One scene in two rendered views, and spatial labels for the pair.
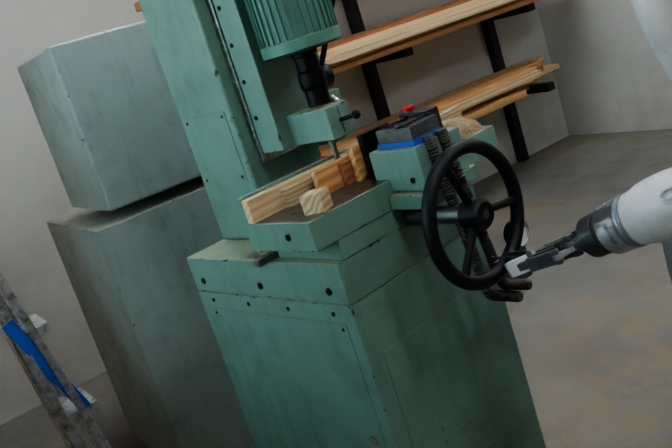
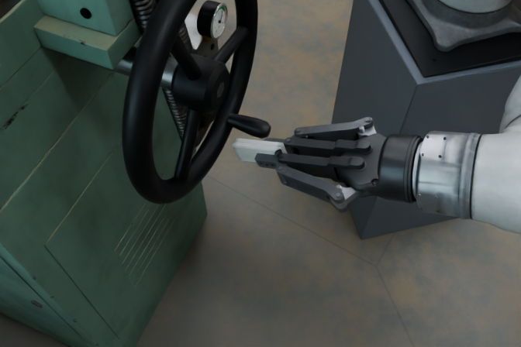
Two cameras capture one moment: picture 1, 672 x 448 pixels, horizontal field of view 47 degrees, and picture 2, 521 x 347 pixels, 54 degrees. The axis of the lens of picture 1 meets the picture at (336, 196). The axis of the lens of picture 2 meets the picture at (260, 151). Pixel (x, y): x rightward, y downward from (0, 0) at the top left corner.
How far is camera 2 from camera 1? 103 cm
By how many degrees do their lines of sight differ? 48
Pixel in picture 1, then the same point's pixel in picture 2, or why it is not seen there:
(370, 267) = (13, 154)
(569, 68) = not seen: outside the picture
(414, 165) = not seen: outside the picture
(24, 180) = not seen: outside the picture
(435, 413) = (111, 251)
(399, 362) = (67, 238)
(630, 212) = (501, 204)
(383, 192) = (23, 21)
